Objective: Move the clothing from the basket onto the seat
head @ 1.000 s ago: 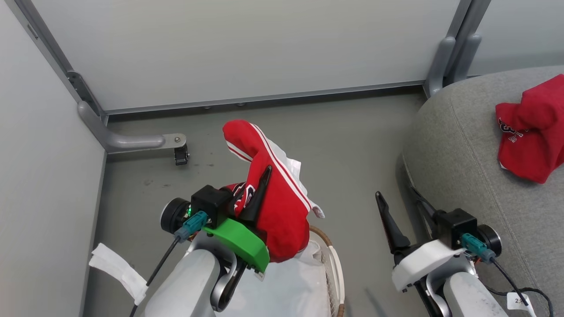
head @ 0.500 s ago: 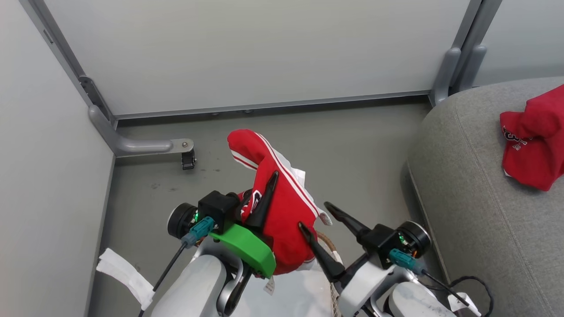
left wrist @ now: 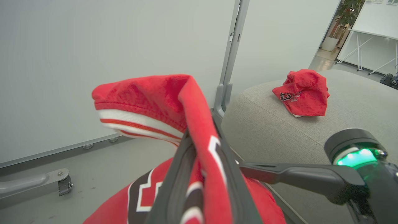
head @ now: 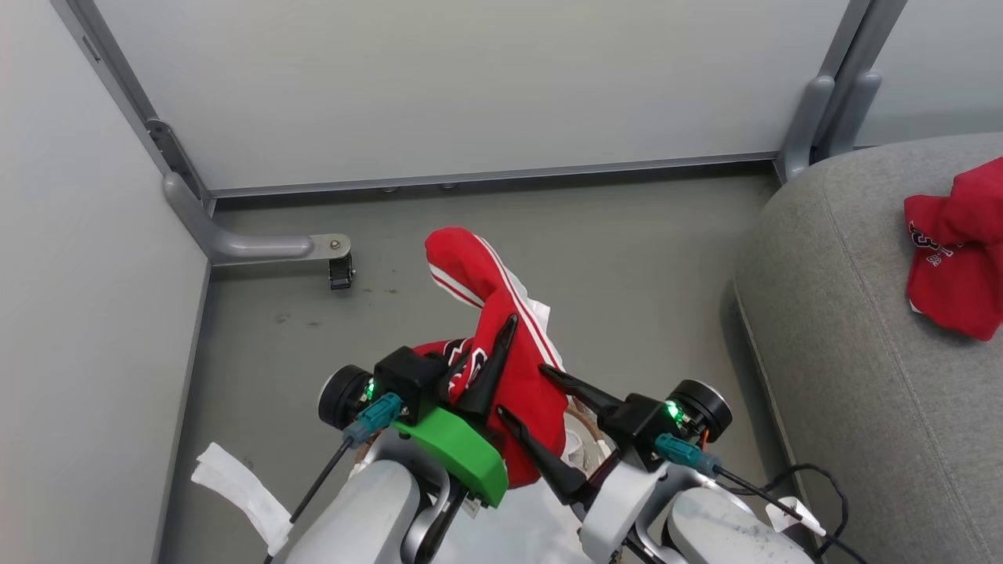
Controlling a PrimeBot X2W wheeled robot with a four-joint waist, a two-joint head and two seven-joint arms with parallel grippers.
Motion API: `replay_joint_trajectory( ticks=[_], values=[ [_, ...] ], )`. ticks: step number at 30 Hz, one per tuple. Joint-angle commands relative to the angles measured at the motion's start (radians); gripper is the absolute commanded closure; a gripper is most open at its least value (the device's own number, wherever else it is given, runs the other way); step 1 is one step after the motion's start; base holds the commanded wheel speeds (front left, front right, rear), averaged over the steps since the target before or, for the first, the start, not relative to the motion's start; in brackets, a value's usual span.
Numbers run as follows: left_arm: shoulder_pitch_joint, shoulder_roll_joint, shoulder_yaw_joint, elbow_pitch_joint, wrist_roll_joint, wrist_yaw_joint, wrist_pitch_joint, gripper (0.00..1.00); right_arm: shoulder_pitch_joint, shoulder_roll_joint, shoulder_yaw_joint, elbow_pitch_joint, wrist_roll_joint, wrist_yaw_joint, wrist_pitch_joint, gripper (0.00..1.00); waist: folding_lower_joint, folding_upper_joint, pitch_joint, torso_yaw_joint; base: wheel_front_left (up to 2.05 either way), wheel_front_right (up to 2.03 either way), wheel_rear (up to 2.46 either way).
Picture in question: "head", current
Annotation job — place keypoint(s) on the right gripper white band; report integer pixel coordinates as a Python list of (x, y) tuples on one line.
[(642, 427)]

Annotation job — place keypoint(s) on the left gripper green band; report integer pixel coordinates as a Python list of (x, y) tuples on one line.
[(458, 454)]

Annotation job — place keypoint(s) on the red shorts white stripes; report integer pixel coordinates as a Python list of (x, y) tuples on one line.
[(525, 392)]

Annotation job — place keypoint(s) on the red basketball jersey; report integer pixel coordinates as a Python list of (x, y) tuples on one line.
[(964, 274)]

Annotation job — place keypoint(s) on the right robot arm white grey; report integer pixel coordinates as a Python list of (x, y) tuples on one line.
[(721, 533)]

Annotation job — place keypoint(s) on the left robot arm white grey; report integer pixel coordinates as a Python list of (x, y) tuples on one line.
[(360, 513)]

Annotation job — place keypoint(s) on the white cloth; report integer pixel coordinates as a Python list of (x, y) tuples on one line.
[(525, 536)]

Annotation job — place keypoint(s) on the grey fabric sofa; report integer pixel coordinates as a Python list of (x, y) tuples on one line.
[(862, 352)]

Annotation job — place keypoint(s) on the black caster wheel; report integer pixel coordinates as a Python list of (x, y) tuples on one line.
[(341, 274)]

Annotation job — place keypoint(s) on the small white paper tag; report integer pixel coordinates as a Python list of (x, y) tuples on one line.
[(791, 517)]

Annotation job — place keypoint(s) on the large white paper tag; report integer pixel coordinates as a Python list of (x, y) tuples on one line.
[(235, 486)]

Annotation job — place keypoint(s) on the grey partition foot long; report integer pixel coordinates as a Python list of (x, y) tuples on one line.
[(251, 247)]

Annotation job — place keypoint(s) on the grey partition foot upright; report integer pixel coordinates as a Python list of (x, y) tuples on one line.
[(850, 117), (803, 125)]

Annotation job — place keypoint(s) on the grey metal partition rail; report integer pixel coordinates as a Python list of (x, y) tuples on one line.
[(486, 176)]

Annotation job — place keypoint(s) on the grey metal partition post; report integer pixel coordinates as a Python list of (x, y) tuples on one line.
[(125, 86), (862, 39)]

